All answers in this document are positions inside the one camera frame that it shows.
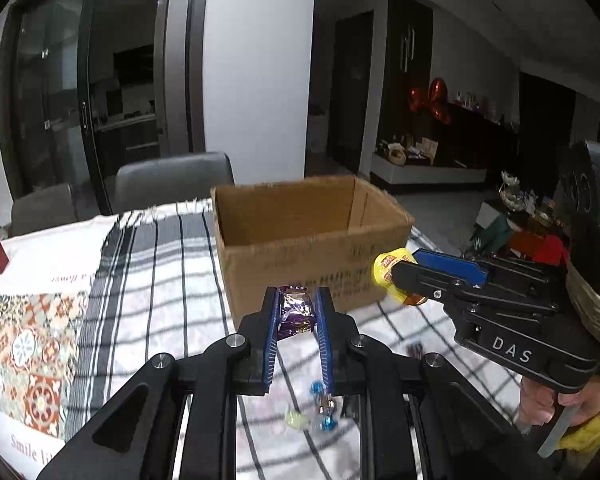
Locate pale green candy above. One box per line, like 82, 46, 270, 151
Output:
284, 408, 311, 431

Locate person right hand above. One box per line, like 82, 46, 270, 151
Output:
518, 376, 600, 426

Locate brown cardboard box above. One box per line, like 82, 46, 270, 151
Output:
211, 176, 415, 323

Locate yellow orange jelly pouch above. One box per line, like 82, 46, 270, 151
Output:
370, 246, 429, 307

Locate patterned table mat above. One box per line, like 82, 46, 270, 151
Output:
0, 292, 88, 439

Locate blue wrapped candy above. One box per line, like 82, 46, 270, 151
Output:
310, 382, 338, 432

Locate red wrapped candy packet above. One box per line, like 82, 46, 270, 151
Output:
405, 341, 426, 360

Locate purple candy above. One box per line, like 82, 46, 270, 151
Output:
277, 286, 315, 340

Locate white low tv cabinet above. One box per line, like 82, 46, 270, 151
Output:
370, 154, 486, 185

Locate grey dining chair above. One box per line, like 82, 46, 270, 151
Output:
112, 152, 234, 214
9, 183, 78, 237

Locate red balloons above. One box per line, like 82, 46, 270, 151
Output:
408, 77, 451, 125

